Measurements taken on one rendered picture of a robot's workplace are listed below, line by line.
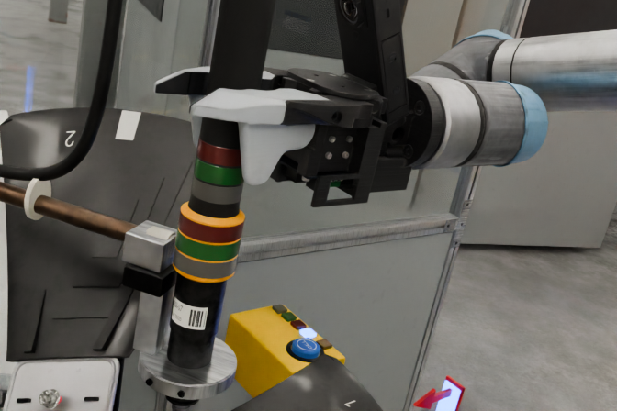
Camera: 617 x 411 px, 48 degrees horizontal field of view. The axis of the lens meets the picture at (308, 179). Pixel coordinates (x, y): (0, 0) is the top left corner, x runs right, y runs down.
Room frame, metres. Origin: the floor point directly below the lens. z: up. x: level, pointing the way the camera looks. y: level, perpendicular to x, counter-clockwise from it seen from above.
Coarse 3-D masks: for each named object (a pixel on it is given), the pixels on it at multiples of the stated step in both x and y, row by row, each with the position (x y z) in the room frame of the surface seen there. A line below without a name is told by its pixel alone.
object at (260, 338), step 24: (240, 312) 0.93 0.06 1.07; (264, 312) 0.94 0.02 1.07; (240, 336) 0.89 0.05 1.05; (264, 336) 0.88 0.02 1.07; (288, 336) 0.89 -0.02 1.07; (240, 360) 0.88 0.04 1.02; (264, 360) 0.84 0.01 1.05; (288, 360) 0.83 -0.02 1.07; (312, 360) 0.84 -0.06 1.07; (264, 384) 0.84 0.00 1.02
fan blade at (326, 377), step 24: (336, 360) 0.66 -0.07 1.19; (288, 384) 0.61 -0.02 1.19; (312, 384) 0.61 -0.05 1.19; (336, 384) 0.63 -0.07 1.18; (360, 384) 0.64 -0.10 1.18; (240, 408) 0.55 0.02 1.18; (264, 408) 0.56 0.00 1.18; (288, 408) 0.57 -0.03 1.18; (312, 408) 0.58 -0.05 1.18; (336, 408) 0.59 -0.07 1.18
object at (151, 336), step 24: (144, 240) 0.43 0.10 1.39; (168, 240) 0.43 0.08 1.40; (144, 264) 0.43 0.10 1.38; (168, 264) 0.44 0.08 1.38; (144, 288) 0.42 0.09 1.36; (168, 288) 0.43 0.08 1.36; (144, 312) 0.43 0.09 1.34; (168, 312) 0.44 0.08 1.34; (144, 336) 0.43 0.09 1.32; (168, 336) 0.44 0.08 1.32; (144, 360) 0.42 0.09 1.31; (168, 360) 0.42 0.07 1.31; (216, 360) 0.44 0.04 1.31; (168, 384) 0.40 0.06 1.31; (192, 384) 0.40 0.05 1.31; (216, 384) 0.41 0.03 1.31
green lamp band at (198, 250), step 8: (176, 232) 0.43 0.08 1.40; (176, 240) 0.42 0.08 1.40; (184, 240) 0.42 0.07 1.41; (192, 240) 0.41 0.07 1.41; (240, 240) 0.43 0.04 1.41; (184, 248) 0.42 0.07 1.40; (192, 248) 0.41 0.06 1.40; (200, 248) 0.41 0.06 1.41; (208, 248) 0.41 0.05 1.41; (216, 248) 0.41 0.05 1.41; (224, 248) 0.42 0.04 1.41; (232, 248) 0.42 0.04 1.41; (192, 256) 0.41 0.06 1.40; (200, 256) 0.41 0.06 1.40; (208, 256) 0.41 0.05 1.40; (216, 256) 0.41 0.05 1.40; (224, 256) 0.42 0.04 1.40; (232, 256) 0.42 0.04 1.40
